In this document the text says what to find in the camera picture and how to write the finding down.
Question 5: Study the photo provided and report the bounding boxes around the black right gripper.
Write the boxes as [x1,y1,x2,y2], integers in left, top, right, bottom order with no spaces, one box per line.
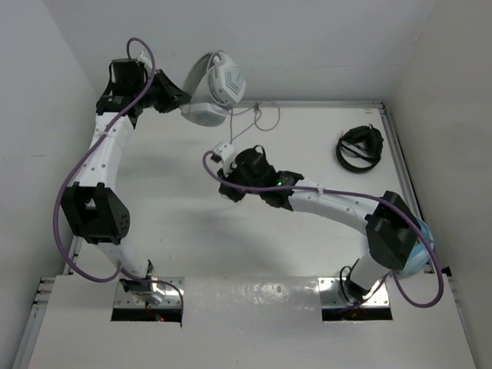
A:
[218,160,263,202]

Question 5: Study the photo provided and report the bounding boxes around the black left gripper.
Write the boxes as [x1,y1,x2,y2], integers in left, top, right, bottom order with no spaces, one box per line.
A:
[133,69,192,114]

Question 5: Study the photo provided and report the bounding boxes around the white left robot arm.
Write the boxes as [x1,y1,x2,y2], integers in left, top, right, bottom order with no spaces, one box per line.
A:
[60,58,191,278]

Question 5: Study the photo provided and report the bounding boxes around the black wrapped headphones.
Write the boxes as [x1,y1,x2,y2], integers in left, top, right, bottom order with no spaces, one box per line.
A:
[334,125,384,174]

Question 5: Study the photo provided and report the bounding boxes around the blue headphones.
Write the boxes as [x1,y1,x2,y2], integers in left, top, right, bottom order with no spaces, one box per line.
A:
[398,218,434,278]

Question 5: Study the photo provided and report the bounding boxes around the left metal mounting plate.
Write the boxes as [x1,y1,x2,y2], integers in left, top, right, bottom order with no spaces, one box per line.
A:
[114,279,184,309]

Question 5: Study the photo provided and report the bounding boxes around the metal mounting plate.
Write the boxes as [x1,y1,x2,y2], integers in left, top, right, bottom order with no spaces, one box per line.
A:
[317,277,390,309]
[114,279,184,309]

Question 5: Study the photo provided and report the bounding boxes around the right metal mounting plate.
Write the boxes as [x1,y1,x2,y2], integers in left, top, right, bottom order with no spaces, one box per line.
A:
[317,277,390,309]

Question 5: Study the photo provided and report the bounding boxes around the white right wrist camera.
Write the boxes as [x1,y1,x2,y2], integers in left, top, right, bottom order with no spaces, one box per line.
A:
[211,142,237,173]

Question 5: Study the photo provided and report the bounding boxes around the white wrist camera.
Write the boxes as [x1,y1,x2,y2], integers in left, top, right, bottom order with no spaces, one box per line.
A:
[137,51,153,68]
[211,142,237,173]

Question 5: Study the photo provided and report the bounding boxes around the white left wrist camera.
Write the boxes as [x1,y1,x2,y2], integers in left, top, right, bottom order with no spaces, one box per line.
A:
[137,51,153,68]

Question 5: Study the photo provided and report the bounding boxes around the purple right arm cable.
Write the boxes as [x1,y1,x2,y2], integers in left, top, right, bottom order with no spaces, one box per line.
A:
[202,150,445,308]

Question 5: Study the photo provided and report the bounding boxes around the aluminium table frame rail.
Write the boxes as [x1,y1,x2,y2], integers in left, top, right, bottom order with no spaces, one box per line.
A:
[11,100,458,369]

